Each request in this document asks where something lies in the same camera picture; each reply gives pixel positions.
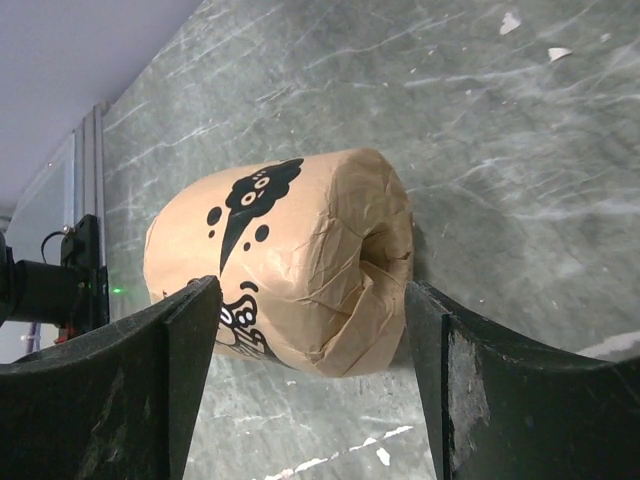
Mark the aluminium extrusion rail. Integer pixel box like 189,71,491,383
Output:
72,99,114,241

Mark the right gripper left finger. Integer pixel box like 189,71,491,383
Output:
1,276,222,479

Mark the brown roll black print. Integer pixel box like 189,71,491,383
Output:
143,148,414,378

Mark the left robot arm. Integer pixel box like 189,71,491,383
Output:
1,214,109,343

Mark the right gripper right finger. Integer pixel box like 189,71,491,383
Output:
405,282,639,479

